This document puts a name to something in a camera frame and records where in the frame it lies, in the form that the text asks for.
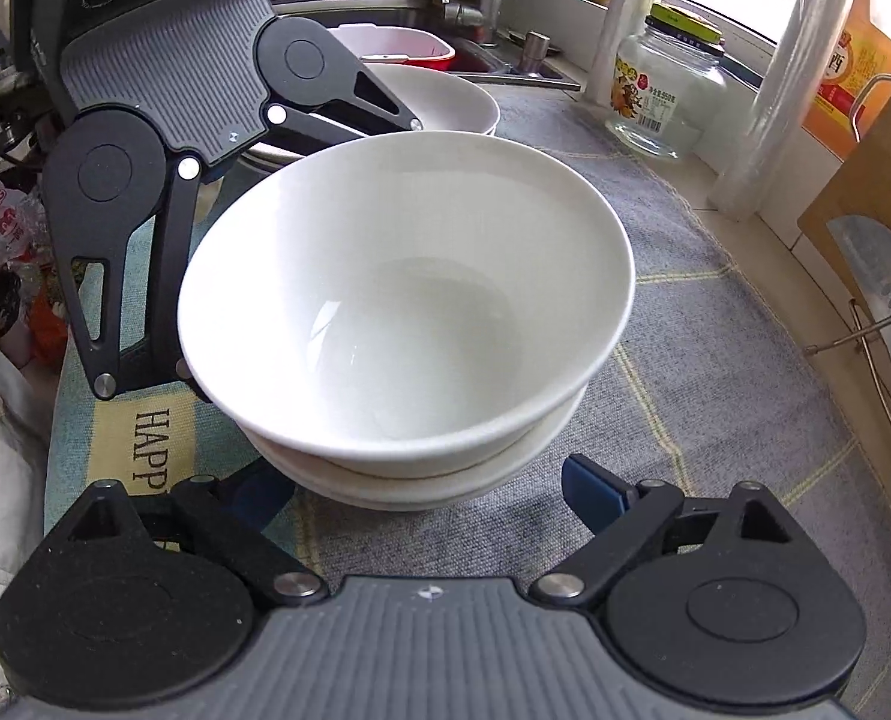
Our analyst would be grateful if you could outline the large plain white bowl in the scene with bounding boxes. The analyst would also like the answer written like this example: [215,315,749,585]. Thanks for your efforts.
[177,132,635,472]

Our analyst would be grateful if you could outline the white plate with flower print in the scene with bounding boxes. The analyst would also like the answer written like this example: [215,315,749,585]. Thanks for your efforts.
[245,62,502,171]

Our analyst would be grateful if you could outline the grey checked table mat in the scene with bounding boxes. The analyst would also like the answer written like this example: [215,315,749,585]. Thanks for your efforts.
[43,85,891,720]

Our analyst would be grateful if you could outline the white strainer basket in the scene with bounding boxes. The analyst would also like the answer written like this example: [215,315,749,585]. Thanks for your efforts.
[329,23,457,70]

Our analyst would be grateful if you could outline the red snack bag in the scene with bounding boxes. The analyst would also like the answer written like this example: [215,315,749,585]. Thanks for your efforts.
[0,181,48,268]

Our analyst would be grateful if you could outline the red wash basin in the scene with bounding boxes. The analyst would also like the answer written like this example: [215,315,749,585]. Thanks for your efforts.
[354,29,508,75]

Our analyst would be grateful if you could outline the chrome faucet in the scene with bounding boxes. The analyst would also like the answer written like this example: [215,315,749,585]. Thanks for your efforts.
[440,0,502,47]

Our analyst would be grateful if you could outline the stainless steel sink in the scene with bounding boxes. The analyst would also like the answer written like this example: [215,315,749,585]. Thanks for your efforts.
[273,0,584,91]

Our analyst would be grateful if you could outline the plastic wrap roll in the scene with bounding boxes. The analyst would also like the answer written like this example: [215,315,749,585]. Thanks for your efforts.
[709,0,854,221]
[584,0,653,107]

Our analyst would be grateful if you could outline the glass jar with green lid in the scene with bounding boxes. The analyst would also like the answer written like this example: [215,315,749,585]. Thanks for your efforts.
[606,4,727,160]

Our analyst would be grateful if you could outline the wooden cutting board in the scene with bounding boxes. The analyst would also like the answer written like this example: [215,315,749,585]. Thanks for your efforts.
[798,98,891,319]

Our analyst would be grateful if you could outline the wire knife rack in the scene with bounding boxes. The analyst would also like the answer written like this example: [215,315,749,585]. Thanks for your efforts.
[802,298,891,429]

